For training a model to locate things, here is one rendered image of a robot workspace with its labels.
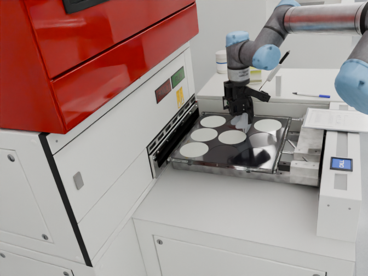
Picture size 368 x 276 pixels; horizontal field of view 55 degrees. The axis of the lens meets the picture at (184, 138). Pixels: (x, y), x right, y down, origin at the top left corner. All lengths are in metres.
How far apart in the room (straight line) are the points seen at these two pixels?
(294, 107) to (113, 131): 0.74
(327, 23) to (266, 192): 0.52
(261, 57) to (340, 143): 0.35
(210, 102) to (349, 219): 0.77
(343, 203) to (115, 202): 0.60
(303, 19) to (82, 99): 0.61
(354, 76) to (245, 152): 0.54
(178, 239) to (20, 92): 0.61
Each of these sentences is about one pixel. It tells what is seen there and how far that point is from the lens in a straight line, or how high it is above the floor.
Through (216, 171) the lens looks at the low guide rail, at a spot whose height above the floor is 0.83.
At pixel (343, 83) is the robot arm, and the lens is 0.79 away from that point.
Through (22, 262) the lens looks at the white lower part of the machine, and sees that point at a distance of 1.24.
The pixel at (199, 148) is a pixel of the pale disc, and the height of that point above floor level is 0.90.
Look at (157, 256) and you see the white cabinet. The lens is 1.21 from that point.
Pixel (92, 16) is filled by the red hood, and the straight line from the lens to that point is 0.83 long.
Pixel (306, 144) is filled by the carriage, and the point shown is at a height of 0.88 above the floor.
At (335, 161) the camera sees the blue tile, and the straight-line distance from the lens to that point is 1.05.
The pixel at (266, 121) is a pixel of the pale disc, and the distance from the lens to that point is 1.39.
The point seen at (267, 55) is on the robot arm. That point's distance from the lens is 1.06.
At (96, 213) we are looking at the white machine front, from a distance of 0.97.
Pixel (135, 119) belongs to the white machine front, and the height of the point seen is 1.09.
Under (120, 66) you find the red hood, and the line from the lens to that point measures 0.91.
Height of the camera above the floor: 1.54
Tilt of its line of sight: 29 degrees down
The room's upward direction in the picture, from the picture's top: 8 degrees counter-clockwise
